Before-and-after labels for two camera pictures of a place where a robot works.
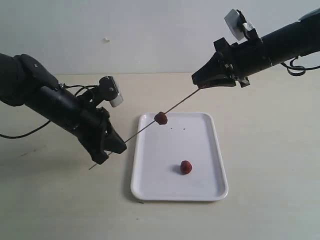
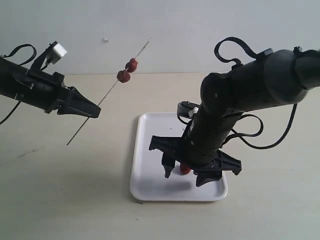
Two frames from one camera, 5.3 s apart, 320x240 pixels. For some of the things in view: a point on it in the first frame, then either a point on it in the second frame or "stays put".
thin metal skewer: (149, 124) -> (107, 94)
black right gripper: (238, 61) -> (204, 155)
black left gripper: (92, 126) -> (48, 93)
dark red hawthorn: (161, 118) -> (123, 76)
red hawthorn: (185, 167) stays put
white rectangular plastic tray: (179, 160) stays put
